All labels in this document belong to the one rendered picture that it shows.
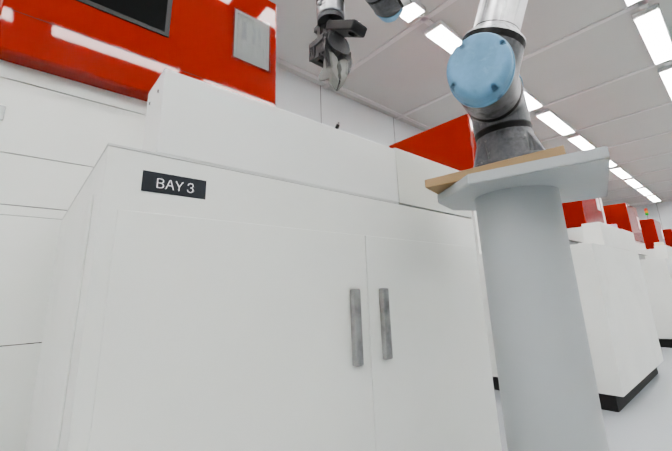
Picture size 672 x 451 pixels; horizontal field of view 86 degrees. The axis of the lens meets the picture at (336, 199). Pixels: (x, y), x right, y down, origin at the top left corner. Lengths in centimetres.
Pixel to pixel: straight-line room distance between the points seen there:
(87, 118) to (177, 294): 80
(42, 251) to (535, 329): 112
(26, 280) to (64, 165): 30
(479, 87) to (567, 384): 52
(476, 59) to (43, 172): 107
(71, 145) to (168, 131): 65
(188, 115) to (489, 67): 51
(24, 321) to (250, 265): 68
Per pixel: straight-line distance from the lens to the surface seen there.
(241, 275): 59
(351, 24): 93
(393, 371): 83
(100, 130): 125
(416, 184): 96
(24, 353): 116
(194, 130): 61
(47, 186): 119
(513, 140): 81
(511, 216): 76
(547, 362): 76
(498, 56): 72
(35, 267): 116
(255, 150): 65
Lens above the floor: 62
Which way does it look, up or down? 14 degrees up
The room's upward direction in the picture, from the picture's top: 2 degrees counter-clockwise
